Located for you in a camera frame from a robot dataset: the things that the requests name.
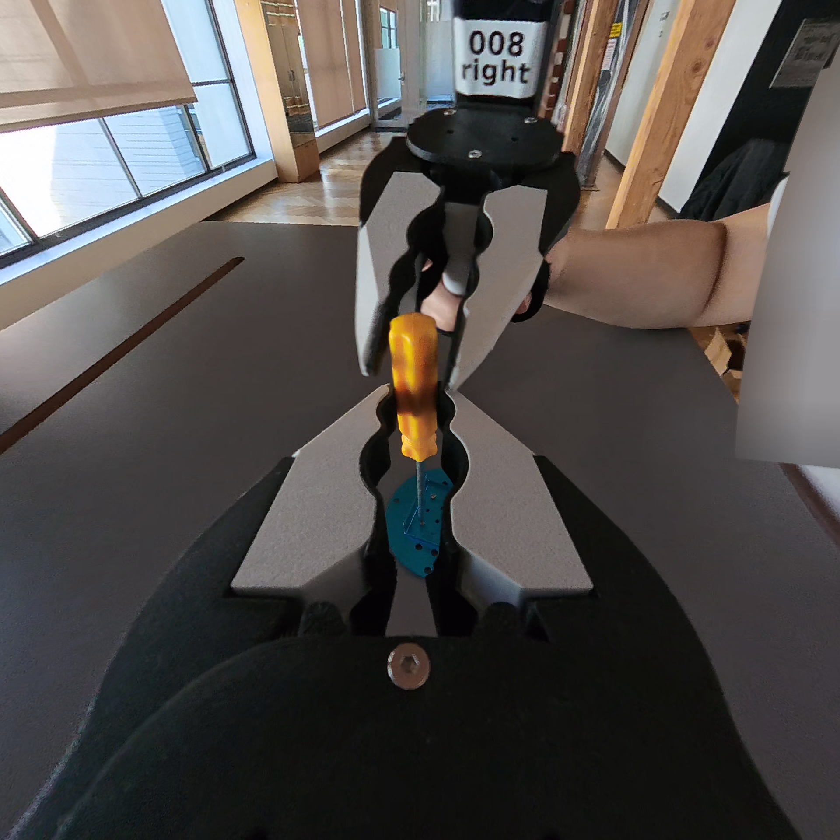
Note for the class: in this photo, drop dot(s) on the black cloth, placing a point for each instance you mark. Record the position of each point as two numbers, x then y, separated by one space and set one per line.
735 184

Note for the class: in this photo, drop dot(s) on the glass door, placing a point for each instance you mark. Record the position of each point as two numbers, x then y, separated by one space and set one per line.
407 59

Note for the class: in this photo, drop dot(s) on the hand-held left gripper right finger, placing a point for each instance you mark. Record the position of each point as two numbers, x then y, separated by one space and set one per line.
518 525

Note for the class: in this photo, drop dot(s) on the person's right forearm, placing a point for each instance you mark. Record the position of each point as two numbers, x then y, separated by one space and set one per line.
656 269

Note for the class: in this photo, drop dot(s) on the large window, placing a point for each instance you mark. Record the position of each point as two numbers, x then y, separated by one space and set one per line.
98 164

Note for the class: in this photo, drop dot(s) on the cardboard box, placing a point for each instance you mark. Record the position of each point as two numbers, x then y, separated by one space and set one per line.
718 358

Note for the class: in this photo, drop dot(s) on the blue round metal plate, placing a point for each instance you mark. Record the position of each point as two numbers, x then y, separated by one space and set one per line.
407 538

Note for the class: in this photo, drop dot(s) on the wall sign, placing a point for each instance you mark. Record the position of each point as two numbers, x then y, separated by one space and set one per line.
804 52

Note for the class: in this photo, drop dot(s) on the wooden post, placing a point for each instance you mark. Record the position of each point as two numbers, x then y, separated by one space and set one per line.
590 85
669 98
275 85

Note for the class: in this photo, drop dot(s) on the beige roller blind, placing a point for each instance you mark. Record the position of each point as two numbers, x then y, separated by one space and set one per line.
85 59

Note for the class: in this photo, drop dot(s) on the grey desk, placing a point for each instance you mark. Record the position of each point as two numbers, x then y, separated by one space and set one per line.
623 492

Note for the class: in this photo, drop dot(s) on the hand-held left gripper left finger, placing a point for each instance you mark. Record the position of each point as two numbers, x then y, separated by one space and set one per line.
308 525

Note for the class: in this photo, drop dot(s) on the yellow screwdriver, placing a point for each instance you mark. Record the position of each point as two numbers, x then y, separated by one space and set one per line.
413 394

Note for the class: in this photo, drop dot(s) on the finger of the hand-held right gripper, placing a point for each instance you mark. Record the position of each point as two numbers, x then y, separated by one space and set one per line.
518 262
380 262

